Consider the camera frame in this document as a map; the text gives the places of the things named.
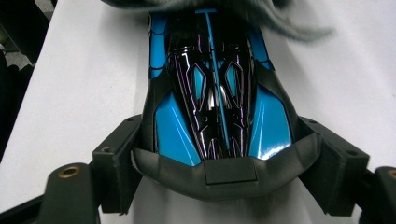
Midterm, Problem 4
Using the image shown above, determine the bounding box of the white table sheet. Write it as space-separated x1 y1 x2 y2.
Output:
0 0 396 224

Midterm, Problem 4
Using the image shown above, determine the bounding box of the grey cloth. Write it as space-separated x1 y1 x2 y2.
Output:
102 0 334 43

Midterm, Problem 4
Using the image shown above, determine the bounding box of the blue toy car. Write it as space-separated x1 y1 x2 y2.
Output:
130 7 324 202

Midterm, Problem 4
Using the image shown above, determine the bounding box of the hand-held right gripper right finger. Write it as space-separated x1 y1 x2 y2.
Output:
298 116 372 217

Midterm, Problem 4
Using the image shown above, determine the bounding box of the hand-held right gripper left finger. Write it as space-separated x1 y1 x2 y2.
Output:
92 114 145 217

